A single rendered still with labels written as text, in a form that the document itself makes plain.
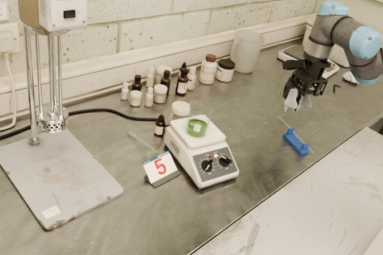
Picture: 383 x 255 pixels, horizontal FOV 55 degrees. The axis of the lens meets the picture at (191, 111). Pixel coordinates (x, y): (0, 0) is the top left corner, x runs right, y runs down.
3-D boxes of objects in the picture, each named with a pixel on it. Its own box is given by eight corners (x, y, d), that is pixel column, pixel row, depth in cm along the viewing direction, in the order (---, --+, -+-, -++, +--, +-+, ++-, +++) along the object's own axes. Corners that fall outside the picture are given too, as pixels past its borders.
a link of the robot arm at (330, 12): (338, 9, 94) (316, -2, 100) (323, 48, 100) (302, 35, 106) (358, 9, 98) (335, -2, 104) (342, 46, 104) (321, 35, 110)
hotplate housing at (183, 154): (237, 179, 100) (245, 157, 96) (198, 192, 93) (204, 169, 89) (196, 131, 115) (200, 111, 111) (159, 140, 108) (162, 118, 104)
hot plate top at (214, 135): (227, 140, 101) (227, 137, 100) (190, 149, 95) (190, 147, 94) (203, 116, 109) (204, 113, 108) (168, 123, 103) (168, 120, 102)
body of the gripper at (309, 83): (302, 99, 109) (316, 62, 102) (285, 84, 115) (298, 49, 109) (321, 97, 112) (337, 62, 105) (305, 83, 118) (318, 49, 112)
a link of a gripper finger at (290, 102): (286, 119, 114) (300, 95, 110) (276, 109, 119) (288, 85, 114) (293, 120, 116) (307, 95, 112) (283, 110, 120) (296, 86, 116)
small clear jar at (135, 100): (143, 105, 122) (144, 94, 120) (133, 108, 120) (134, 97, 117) (135, 99, 124) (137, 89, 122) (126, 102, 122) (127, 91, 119)
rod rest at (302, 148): (309, 153, 116) (313, 144, 114) (300, 155, 115) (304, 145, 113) (290, 134, 123) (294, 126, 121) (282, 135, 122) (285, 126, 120)
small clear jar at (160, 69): (170, 81, 139) (172, 66, 135) (168, 89, 134) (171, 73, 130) (155, 79, 138) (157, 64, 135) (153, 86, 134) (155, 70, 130)
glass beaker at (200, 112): (211, 137, 100) (218, 111, 95) (192, 143, 96) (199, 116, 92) (196, 123, 104) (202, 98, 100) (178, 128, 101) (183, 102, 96)
